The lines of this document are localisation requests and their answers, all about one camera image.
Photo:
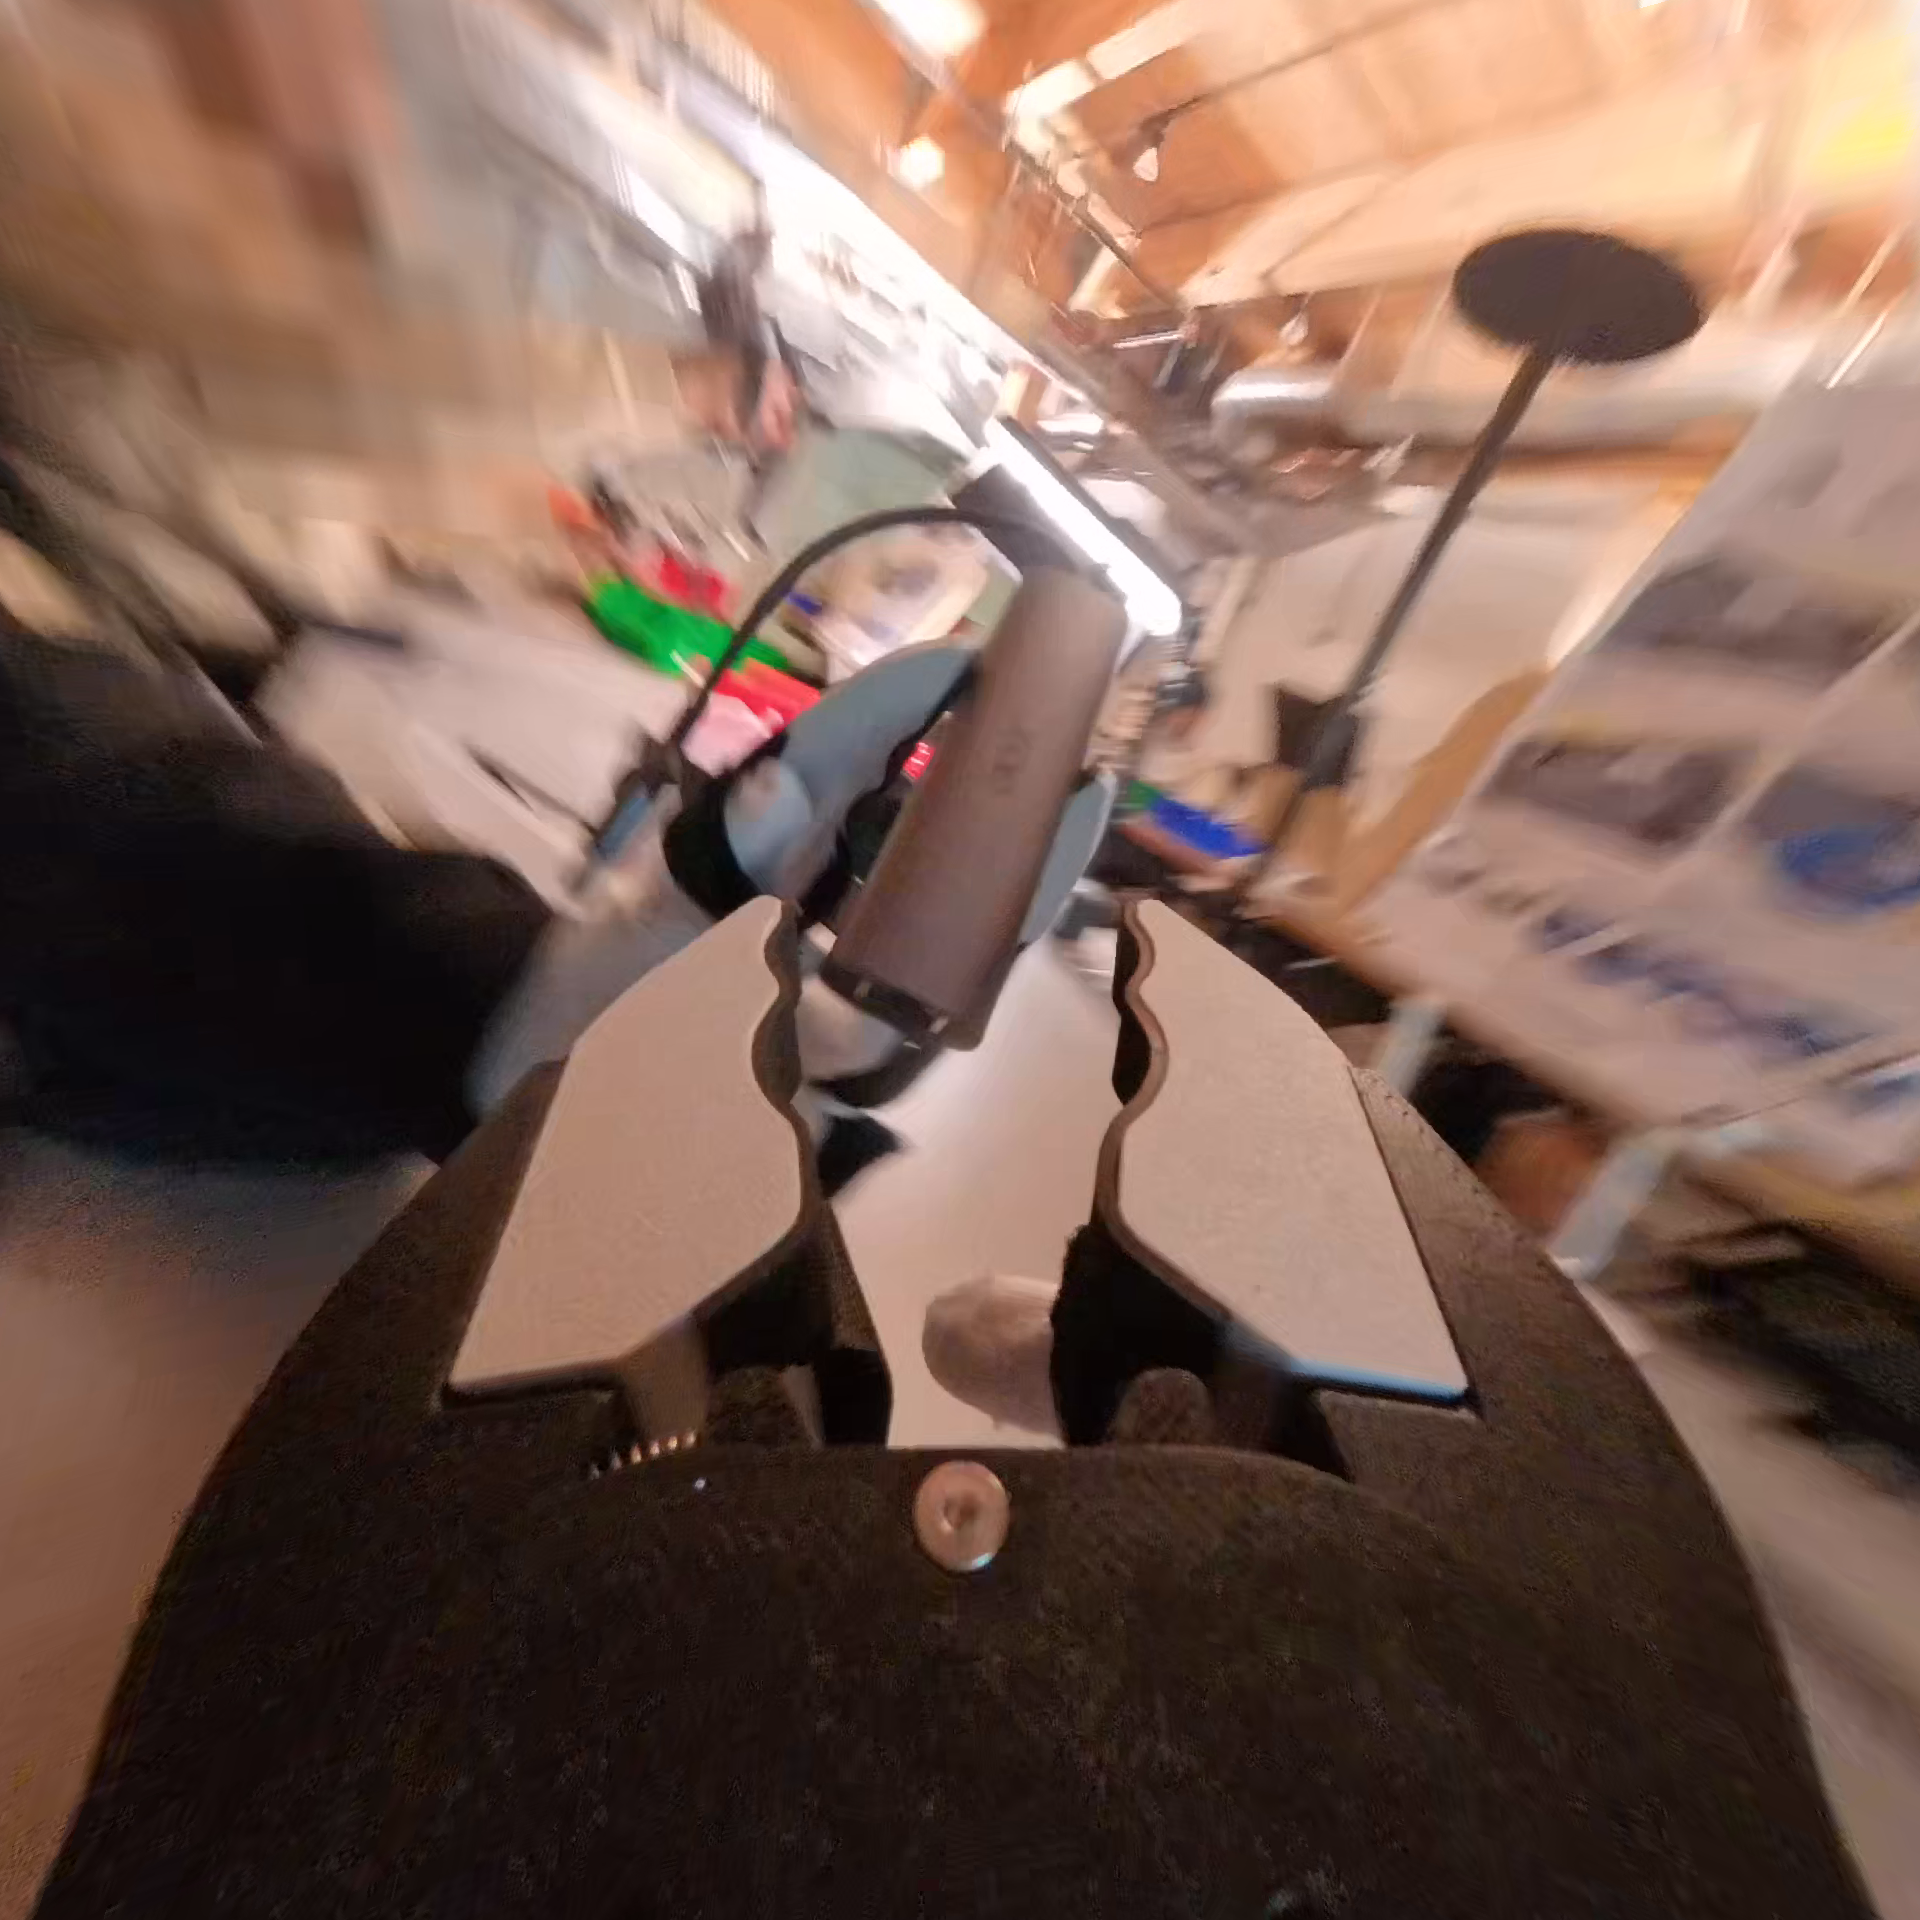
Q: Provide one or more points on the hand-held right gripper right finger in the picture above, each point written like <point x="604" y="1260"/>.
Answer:
<point x="1276" y="1202"/>

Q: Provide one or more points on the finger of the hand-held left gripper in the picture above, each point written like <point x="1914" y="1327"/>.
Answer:
<point x="826" y="765"/>
<point x="1079" y="855"/>

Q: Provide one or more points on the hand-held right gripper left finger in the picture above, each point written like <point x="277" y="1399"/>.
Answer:
<point x="630" y="1202"/>

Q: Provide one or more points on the gray slim usb hub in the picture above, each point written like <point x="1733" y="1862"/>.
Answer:
<point x="991" y="781"/>

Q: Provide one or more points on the person's left forearm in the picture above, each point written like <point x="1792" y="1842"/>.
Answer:
<point x="225" y="901"/>

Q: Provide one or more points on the small red plastic bin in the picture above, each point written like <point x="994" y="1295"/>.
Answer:
<point x="765" y="722"/>

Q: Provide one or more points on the blue plastic bin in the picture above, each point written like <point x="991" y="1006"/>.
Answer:
<point x="1201" y="826"/>

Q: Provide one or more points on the green plastic bin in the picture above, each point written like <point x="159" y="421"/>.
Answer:
<point x="661" y="623"/>

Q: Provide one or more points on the white light bar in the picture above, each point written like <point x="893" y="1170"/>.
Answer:
<point x="1095" y="540"/>

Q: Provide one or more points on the instruction poster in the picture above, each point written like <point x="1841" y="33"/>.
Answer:
<point x="1695" y="781"/>

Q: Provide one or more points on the black round-head stand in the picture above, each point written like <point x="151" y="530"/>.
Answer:
<point x="1576" y="301"/>

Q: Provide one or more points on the silver ventilation duct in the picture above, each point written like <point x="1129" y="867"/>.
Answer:
<point x="1289" y="404"/>

